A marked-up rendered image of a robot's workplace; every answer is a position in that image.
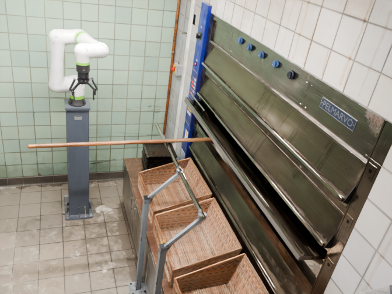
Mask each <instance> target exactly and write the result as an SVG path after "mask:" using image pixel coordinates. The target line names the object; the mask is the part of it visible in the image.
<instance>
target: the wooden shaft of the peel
mask: <svg viewBox="0 0 392 294"><path fill-rule="evenodd" d="M202 141H212V139H211V138H180V139H150V140H133V141H103V142H72V143H41V144H28V148H29V149H32V148H60V147H75V146H103V145H131V144H159V143H174V142H202Z"/></svg>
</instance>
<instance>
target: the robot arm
mask: <svg viewBox="0 0 392 294"><path fill-rule="evenodd" d="M48 38H49V43H50V54H51V67H50V78H49V83H48V86H49V88H50V90H51V91H53V92H55V93H62V92H69V96H70V98H69V101H68V104H69V105H70V106H74V107H82V106H85V105H86V101H85V85H86V84H88V85H89V86H90V87H91V88H92V89H93V100H95V95H96V91H97V90H98V88H97V86H96V84H95V82H94V80H93V78H89V72H90V59H91V58H105V57H106V56H107V55H108V53H109V48H108V46H107V45H106V44H104V43H101V42H99V41H97V40H95V39H94V38H92V37H91V36H90V35H89V34H88V33H87V32H85V31H84V30H82V29H70V30H66V29H54V30H52V31H50V33H49V35H48ZM68 44H74V45H76V46H75V48H74V53H75V58H76V71H77V72H78V74H77V75H70V76H64V51H65V46H66V45H68ZM89 80H91V81H92V83H93V84H94V86H95V88H94V87H93V86H92V85H91V84H90V83H89Z"/></svg>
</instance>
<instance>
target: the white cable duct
mask: <svg viewBox="0 0 392 294"><path fill-rule="evenodd" d="M194 5H195V0H191V9H190V18H189V23H188V32H187V41H186V45H185V54H184V63H183V72H182V77H181V86H180V94H179V100H178V109H177V117H176V126H175V131H174V139H177V132H178V127H179V119H180V110H181V102H182V96H183V88H184V80H185V75H186V66H187V58H188V49H189V45H190V36H191V28H192V22H193V14H194ZM173 148H174V150H175V149H176V142H174V143H173Z"/></svg>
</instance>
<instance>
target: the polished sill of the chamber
mask: <svg viewBox="0 0 392 294"><path fill-rule="evenodd" d="M197 128H198V130H199V131H200V133H201V134H202V136H203V137H204V138H210V137H209V135H208V134H207V133H206V131H205V130H204V129H203V127H202V126H201V124H200V123H199V122H198V123H197ZM207 143H208V144H209V146H210V147H211V149H212V150H213V151H214V153H215V155H216V156H217V157H218V159H219V160H220V162H221V163H222V164H223V166H224V168H225V169H226V170H227V172H228V173H229V175H230V176H231V178H232V179H233V181H234V182H235V183H236V185H237V186H238V188H239V190H240V191H241V192H242V194H243V195H244V197H245V198H246V200H247V201H248V203H249V204H250V205H251V207H252V208H253V209H254V211H255V213H256V214H257V216H258V217H259V219H260V220H261V221H262V223H263V224H264V226H265V227H266V229H267V230H268V231H269V233H270V235H271V236H272V238H273V239H274V240H275V242H276V243H277V245H278V246H279V248H280V249H281V250H282V252H283V253H284V255H285V257H286V258H287V259H288V261H289V262H290V264H291V265H292V267H293V268H294V269H295V271H296V272H297V274H298V276H299V277H300V278H301V280H302V281H303V283H304V284H305V285H306V287H307V288H308V290H309V291H310V292H311V289H312V287H313V285H314V282H315V280H316V276H315V275H314V274H313V272H312V271H311V269H310V268H309V266H308V265H307V264H306V263H305V261H304V260H300V261H298V260H297V259H296V257H295V256H294V255H293V253H292V252H291V251H290V249H289V247H288V246H287V245H286V243H285V242H284V241H283V239H282V238H281V236H280V235H279V234H278V232H277V231H276V230H275V228H274V227H273V225H272V224H271V222H270V221H269V220H268V218H267V217H266V215H265V214H264V212H263V211H262V210H261V208H260V207H259V206H258V204H257V203H256V201H255V200H254V198H253V197H252V196H251V194H250V193H249V192H248V190H247V188H246V187H245V186H244V184H243V183H242V182H241V180H240V179H239V178H238V176H237V175H236V173H235V172H234V171H233V169H232V168H231V166H230V165H229V163H228V162H227V161H226V159H225V158H224V157H223V155H222V154H221V152H220V151H219V149H218V148H217V147H216V145H215V144H214V143H213V141H207Z"/></svg>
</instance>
